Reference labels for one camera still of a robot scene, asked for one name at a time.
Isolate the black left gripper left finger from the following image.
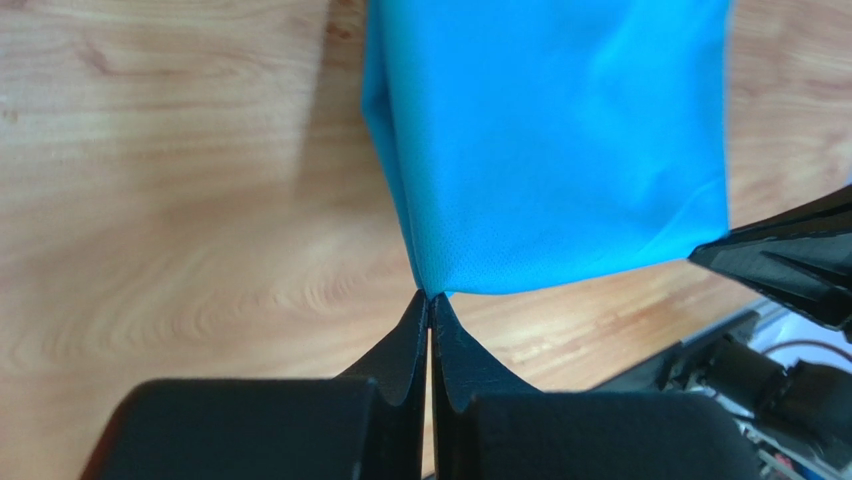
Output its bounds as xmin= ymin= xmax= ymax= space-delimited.
xmin=83 ymin=292 xmax=428 ymax=479

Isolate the blue t shirt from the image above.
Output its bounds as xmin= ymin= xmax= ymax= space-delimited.
xmin=362 ymin=1 xmax=730 ymax=296

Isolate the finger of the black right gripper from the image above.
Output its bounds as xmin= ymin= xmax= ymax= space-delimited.
xmin=688 ymin=185 xmax=851 ymax=331

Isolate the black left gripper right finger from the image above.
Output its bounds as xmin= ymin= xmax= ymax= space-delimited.
xmin=430 ymin=295 xmax=758 ymax=479

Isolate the black base mat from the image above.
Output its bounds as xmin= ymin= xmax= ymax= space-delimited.
xmin=592 ymin=309 xmax=762 ymax=392

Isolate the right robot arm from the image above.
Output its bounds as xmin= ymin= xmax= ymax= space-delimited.
xmin=688 ymin=186 xmax=851 ymax=477

